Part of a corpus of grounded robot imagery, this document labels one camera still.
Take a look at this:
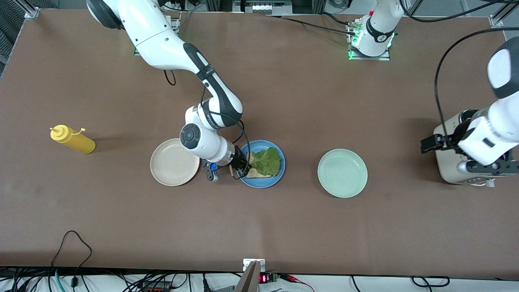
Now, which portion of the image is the thin black looped cable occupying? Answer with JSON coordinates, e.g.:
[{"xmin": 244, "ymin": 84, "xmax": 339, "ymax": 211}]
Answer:
[{"xmin": 51, "ymin": 230, "xmax": 93, "ymax": 286}]

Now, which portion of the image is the grey electronics box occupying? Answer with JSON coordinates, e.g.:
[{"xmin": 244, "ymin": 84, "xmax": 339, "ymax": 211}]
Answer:
[{"xmin": 233, "ymin": 0, "xmax": 293, "ymax": 15}]

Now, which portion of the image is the cream steel toaster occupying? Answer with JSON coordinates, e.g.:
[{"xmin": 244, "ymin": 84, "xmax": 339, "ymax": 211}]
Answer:
[{"xmin": 433, "ymin": 109, "xmax": 498, "ymax": 188}]

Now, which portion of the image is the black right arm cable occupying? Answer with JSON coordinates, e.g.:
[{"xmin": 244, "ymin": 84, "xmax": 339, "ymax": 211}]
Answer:
[{"xmin": 163, "ymin": 69, "xmax": 250, "ymax": 180}]

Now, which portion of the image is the black coiled cable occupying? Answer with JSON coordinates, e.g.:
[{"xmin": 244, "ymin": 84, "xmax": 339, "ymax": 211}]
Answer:
[{"xmin": 411, "ymin": 275, "xmax": 450, "ymax": 288}]

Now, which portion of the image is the red black clip lead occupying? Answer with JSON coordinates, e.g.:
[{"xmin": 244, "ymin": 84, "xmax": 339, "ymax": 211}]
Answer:
[{"xmin": 279, "ymin": 273, "xmax": 316, "ymax": 292}]

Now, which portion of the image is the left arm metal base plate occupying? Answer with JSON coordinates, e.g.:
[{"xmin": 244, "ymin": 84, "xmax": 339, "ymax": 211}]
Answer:
[{"xmin": 347, "ymin": 20, "xmax": 392, "ymax": 62}]

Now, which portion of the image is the beige round plate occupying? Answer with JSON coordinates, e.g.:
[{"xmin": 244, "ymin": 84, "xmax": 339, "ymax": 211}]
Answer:
[{"xmin": 150, "ymin": 138, "xmax": 200, "ymax": 187}]

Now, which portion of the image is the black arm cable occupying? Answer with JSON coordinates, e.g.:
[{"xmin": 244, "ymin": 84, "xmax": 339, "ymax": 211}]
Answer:
[
  {"xmin": 163, "ymin": 69, "xmax": 250, "ymax": 180},
  {"xmin": 399, "ymin": 0, "xmax": 519, "ymax": 139}
]

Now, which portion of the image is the aluminium profile post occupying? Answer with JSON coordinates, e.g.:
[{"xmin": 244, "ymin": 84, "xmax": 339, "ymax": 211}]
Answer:
[{"xmin": 234, "ymin": 261, "xmax": 261, "ymax": 292}]

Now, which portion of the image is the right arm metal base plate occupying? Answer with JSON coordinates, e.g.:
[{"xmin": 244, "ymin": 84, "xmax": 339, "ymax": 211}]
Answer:
[{"xmin": 134, "ymin": 12, "xmax": 181, "ymax": 57}]

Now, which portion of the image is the black base power cable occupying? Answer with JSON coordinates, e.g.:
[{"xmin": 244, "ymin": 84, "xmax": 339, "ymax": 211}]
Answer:
[{"xmin": 263, "ymin": 14, "xmax": 358, "ymax": 35}]

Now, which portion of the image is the grey mesh chair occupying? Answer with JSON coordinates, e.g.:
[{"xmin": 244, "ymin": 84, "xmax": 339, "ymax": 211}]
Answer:
[{"xmin": 0, "ymin": 8, "xmax": 26, "ymax": 75}]

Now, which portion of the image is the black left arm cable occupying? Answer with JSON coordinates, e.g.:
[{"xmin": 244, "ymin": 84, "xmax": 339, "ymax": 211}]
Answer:
[{"xmin": 399, "ymin": 0, "xmax": 519, "ymax": 139}]

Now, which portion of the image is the green lettuce leaf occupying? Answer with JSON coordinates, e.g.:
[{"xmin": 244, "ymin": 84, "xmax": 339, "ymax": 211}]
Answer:
[{"xmin": 248, "ymin": 147, "xmax": 282, "ymax": 177}]

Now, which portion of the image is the yellow squeeze bottle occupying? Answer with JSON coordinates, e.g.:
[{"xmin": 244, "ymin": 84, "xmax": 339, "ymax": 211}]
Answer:
[{"xmin": 50, "ymin": 125, "xmax": 97, "ymax": 155}]

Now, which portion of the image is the blue round plate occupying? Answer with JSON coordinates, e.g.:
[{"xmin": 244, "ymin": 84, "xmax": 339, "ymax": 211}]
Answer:
[{"xmin": 236, "ymin": 140, "xmax": 287, "ymax": 189}]

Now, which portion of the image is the toast bread slice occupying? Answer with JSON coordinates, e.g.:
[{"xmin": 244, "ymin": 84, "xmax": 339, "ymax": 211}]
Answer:
[{"xmin": 244, "ymin": 152, "xmax": 281, "ymax": 179}]

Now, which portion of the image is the pale green round plate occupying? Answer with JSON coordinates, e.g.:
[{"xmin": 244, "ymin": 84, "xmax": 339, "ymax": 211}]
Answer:
[{"xmin": 317, "ymin": 148, "xmax": 369, "ymax": 199}]

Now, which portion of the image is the white metal mount bracket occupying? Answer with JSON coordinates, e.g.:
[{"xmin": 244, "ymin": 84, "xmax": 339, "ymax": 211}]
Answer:
[{"xmin": 243, "ymin": 258, "xmax": 266, "ymax": 272}]

